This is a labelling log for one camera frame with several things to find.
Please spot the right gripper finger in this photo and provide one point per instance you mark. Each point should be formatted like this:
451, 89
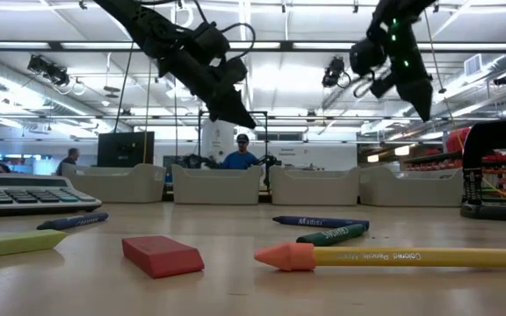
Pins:
422, 101
382, 87

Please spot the dark blue marker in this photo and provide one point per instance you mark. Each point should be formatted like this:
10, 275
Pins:
314, 221

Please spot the red eraser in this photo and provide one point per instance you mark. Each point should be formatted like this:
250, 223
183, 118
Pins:
161, 256

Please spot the yellow pencil orange eraser cap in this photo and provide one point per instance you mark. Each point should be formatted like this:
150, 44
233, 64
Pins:
411, 257

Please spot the dark green crayon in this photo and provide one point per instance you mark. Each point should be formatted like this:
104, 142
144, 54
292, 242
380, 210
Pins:
332, 235

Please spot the blue crayon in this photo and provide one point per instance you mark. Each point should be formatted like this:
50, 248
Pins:
73, 221

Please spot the yellow eraser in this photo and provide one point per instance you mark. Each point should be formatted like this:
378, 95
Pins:
11, 243

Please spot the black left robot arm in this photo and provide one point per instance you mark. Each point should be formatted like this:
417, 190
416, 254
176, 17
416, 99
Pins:
139, 17

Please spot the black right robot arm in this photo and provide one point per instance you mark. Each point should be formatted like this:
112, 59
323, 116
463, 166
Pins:
400, 13

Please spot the person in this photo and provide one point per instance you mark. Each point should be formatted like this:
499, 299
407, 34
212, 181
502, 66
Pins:
66, 164
240, 160

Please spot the red round object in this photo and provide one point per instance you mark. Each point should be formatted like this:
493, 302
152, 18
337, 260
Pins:
457, 140

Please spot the grey plastic bin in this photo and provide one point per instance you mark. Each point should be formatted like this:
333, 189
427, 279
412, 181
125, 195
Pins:
215, 186
112, 184
314, 186
411, 188

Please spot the white sign board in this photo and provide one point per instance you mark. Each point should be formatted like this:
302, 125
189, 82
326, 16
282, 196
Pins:
310, 155

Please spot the black monitor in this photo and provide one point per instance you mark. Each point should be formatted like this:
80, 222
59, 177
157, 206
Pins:
125, 149

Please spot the black ceiling fixture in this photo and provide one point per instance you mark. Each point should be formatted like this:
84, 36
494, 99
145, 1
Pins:
48, 70

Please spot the grey desk calculator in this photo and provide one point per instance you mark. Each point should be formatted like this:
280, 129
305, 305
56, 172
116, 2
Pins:
29, 195

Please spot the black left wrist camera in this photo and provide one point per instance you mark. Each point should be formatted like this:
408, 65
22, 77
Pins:
211, 39

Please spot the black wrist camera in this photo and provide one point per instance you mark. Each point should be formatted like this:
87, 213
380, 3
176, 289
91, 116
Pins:
211, 39
367, 57

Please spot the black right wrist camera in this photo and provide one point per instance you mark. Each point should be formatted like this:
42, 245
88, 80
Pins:
367, 57

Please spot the black stand frame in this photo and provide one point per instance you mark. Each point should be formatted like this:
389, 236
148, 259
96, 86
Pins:
265, 140

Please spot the black ceiling camera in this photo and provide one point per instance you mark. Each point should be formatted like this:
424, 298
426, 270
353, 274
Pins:
334, 70

